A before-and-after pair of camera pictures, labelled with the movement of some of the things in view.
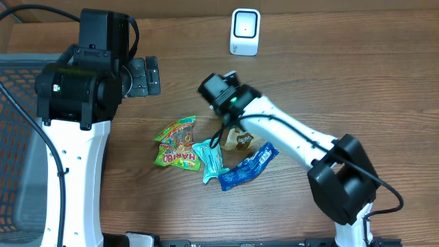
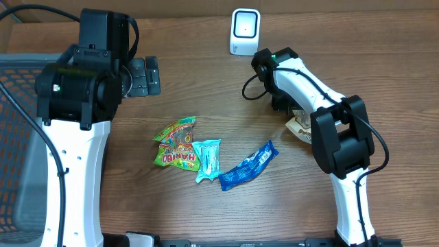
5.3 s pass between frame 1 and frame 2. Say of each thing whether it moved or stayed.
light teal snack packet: moved
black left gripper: stayed
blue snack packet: stayed
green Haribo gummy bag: stayed
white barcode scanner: stayed
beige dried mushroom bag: moved
